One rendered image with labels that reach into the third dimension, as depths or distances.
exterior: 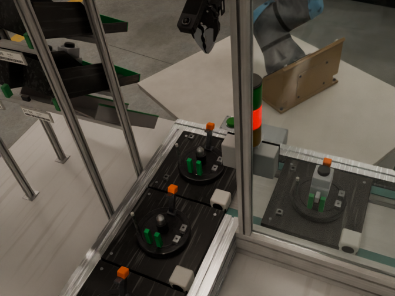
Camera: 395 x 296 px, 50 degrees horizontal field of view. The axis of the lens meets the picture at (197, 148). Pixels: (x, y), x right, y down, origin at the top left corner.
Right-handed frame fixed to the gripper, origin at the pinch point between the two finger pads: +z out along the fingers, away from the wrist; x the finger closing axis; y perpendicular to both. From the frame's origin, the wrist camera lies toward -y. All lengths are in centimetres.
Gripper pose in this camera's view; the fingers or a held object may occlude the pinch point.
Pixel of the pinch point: (205, 50)
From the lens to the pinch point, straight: 121.2
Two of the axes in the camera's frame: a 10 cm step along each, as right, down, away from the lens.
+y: 4.1, -6.8, 6.1
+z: 0.9, 6.9, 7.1
